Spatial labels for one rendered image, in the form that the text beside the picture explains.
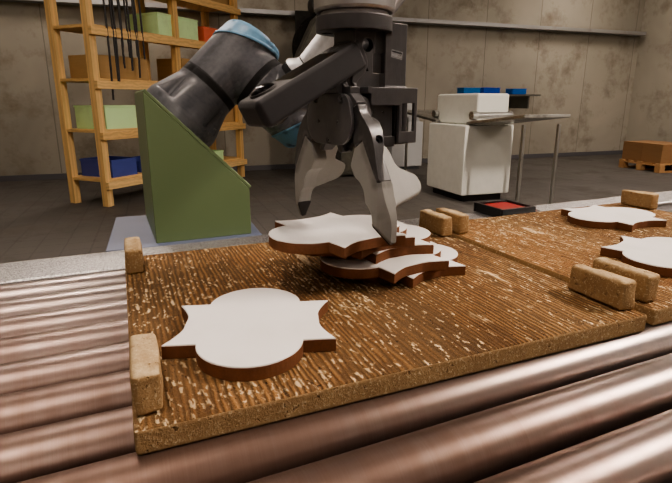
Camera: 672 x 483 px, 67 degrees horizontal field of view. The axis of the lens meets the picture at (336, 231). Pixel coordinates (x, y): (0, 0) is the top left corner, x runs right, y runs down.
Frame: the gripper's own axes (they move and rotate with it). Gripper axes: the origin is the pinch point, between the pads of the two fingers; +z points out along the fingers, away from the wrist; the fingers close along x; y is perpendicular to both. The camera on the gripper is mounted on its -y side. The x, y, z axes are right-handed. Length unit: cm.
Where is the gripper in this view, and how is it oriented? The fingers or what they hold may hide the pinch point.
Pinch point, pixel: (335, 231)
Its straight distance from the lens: 50.5
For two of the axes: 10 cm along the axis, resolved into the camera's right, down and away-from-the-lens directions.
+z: 0.0, 9.7, 2.5
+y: 8.1, -1.5, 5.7
